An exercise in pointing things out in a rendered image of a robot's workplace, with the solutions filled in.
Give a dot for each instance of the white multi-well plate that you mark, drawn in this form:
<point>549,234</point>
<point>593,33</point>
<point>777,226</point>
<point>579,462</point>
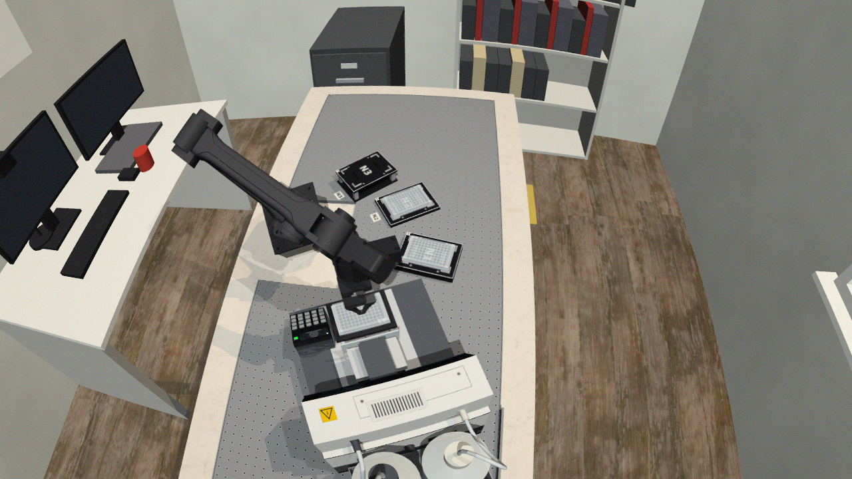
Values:
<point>349,322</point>
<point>429,253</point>
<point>406,201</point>

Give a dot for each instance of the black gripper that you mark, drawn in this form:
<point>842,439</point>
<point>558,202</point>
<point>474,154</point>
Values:
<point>347,287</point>

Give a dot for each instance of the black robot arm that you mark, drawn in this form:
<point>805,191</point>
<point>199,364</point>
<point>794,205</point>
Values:
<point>335,237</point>

